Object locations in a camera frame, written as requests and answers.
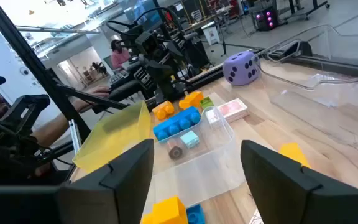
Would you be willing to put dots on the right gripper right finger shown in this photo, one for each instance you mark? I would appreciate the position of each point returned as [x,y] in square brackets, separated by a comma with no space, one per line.
[291,199]

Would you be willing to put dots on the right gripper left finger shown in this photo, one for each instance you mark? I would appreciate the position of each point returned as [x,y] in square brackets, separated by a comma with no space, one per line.
[104,199]

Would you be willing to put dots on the lime green toy brick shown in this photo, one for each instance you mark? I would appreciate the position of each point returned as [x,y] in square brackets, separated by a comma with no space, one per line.
[207,102]

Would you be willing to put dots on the light teal toy block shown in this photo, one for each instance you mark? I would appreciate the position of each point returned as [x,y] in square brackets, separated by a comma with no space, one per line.
[190,139]

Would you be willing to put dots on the brown toy block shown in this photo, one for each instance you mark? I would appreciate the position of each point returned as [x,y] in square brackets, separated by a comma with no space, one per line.
[176,152]

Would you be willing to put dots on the purple foam die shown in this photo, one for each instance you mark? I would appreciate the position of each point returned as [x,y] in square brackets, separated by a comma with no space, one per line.
[239,68]

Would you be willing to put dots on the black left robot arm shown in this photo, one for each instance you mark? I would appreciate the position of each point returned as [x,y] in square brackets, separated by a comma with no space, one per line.
[172,46]

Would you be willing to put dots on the person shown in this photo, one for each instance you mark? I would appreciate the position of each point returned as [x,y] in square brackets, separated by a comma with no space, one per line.
[120,57]
[51,127]

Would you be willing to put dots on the yellow T-shaped toy brick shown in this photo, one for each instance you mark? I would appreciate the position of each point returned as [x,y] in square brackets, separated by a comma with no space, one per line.
[292,152]

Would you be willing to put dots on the long blue toy brick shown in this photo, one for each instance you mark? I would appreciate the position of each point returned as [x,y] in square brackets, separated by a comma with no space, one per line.
[176,123]

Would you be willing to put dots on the yellow translucent plastic bin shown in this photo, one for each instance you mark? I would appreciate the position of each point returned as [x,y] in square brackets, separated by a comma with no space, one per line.
[113,137]

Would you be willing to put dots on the narrow yellow toy brick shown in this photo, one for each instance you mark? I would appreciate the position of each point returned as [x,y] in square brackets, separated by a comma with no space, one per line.
[166,211]

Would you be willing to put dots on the white box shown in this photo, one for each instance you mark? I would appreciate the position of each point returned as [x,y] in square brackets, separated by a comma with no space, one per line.
[211,34]

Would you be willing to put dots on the narrow blue toy brick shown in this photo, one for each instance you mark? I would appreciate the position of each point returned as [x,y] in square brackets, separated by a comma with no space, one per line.
[195,214]

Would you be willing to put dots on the small clear plastic container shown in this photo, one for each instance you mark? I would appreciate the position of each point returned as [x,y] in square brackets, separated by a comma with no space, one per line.
[197,174]

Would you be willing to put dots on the large clear plastic bin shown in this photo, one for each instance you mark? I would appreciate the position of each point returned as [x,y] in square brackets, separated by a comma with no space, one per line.
[322,93]

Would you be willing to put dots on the black computer pink lights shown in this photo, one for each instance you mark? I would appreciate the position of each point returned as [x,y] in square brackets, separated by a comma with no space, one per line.
[264,20]

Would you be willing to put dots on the black metal table frame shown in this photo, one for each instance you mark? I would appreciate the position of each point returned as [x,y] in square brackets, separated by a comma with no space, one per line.
[36,65]

